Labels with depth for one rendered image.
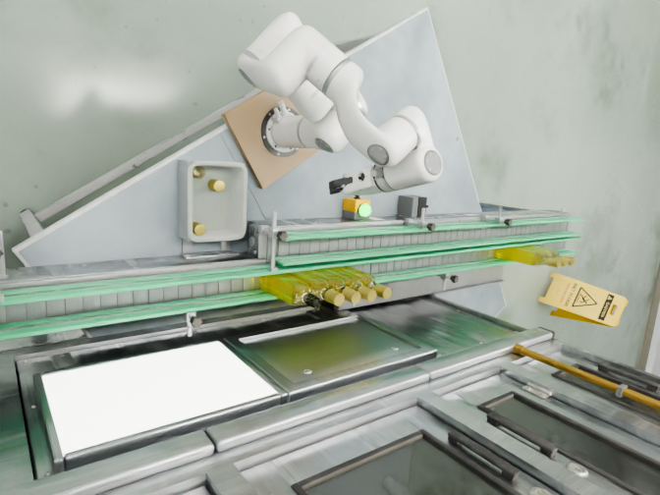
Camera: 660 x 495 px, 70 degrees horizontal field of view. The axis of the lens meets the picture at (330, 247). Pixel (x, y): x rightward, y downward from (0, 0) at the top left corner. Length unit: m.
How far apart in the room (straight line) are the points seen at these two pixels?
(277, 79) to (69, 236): 0.70
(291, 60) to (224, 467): 0.74
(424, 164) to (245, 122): 0.69
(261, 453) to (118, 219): 0.76
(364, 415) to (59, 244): 0.86
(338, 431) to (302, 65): 0.72
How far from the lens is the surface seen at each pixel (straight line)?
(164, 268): 1.31
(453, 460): 1.00
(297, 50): 0.98
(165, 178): 1.40
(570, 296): 4.54
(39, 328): 1.21
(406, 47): 1.90
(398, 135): 0.90
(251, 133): 1.47
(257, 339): 1.31
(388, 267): 1.73
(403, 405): 1.12
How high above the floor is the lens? 2.09
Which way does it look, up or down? 52 degrees down
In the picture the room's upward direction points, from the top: 108 degrees clockwise
